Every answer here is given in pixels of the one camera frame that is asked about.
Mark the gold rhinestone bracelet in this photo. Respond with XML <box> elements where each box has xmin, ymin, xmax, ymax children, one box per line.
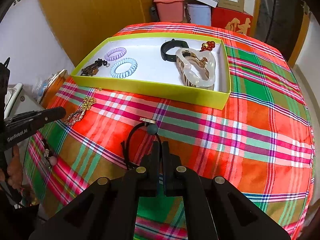
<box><xmin>61</xmin><ymin>108</ymin><xmax>87</xmax><ymax>127</ymax></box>

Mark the black hair tie with bead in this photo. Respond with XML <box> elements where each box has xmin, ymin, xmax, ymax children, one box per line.
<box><xmin>120</xmin><ymin>117</ymin><xmax>163</xmax><ymax>170</ymax></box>

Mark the dark beaded bracelet with tassel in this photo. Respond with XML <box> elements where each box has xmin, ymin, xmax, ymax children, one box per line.
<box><xmin>80</xmin><ymin>58</ymin><xmax>109</xmax><ymax>77</ymax></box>

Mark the purple spiral hair tie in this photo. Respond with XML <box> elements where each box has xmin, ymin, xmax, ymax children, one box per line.
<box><xmin>103</xmin><ymin>47</ymin><xmax>128</xmax><ymax>62</ymax></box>

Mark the blue white spiral hair tie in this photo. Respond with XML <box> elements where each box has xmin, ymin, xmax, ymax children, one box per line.
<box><xmin>109</xmin><ymin>57</ymin><xmax>138</xmax><ymax>79</ymax></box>

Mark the translucent large hair claw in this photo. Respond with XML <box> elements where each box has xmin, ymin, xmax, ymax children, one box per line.
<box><xmin>176</xmin><ymin>48</ymin><xmax>216</xmax><ymax>90</ymax></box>

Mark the red bead bracelet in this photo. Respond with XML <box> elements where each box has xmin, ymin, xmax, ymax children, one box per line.
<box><xmin>199</xmin><ymin>40</ymin><xmax>217</xmax><ymax>52</ymax></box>

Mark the person's left hand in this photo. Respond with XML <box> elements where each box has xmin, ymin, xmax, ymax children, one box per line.
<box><xmin>7</xmin><ymin>145</ymin><xmax>23</xmax><ymax>190</ymax></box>

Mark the grey cabinet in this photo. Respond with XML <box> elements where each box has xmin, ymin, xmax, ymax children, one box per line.
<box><xmin>4</xmin><ymin>83</ymin><xmax>44</xmax><ymax>119</ymax></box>

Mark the orange container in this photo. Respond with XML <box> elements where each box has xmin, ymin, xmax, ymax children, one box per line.
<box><xmin>40</xmin><ymin>69</ymin><xmax>69</xmax><ymax>108</ymax></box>

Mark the plaid red green tablecloth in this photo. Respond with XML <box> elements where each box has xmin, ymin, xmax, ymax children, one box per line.
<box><xmin>24</xmin><ymin>23</ymin><xmax>315</xmax><ymax>239</ymax></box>

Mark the yellow shallow box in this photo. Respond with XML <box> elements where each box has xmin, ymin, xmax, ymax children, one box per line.
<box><xmin>71</xmin><ymin>33</ymin><xmax>231</xmax><ymax>110</ymax></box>

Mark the wooden wardrobe door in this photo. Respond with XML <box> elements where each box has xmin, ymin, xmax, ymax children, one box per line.
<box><xmin>39</xmin><ymin>0</ymin><xmax>153</xmax><ymax>66</ymax></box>

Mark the lavender plastic bucket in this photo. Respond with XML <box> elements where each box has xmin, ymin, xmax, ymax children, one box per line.
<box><xmin>187</xmin><ymin>4</ymin><xmax>211</xmax><ymax>26</ymax></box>

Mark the pink plastic bin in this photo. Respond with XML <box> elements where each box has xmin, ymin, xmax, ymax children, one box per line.
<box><xmin>153</xmin><ymin>0</ymin><xmax>185</xmax><ymax>22</ymax></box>

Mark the red gift box gold character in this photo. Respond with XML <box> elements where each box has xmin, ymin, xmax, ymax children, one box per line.
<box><xmin>211</xmin><ymin>7</ymin><xmax>253</xmax><ymax>35</ymax></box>

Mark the dark door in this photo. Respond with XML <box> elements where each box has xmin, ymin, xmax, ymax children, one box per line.
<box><xmin>254</xmin><ymin>0</ymin><xmax>309</xmax><ymax>67</ymax></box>

